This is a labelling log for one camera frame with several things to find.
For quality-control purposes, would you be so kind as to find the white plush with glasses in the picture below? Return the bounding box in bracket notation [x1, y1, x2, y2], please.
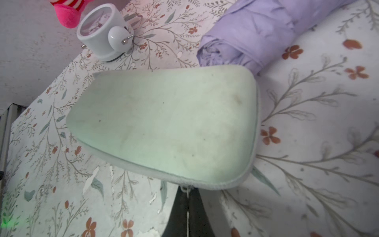
[49, 0, 92, 29]

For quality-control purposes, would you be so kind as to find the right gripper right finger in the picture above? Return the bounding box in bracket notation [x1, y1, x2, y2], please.
[188, 189, 215, 237]

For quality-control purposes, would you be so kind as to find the floral table mat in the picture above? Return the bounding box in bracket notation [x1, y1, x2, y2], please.
[1, 1, 379, 237]

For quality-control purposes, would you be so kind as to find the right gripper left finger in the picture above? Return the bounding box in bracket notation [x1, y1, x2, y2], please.
[162, 188, 188, 237]

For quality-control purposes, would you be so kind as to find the purple umbrella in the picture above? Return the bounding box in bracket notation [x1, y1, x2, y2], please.
[197, 0, 352, 75]

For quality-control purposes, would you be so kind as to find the white alarm clock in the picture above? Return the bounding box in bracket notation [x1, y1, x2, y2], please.
[77, 4, 134, 62]

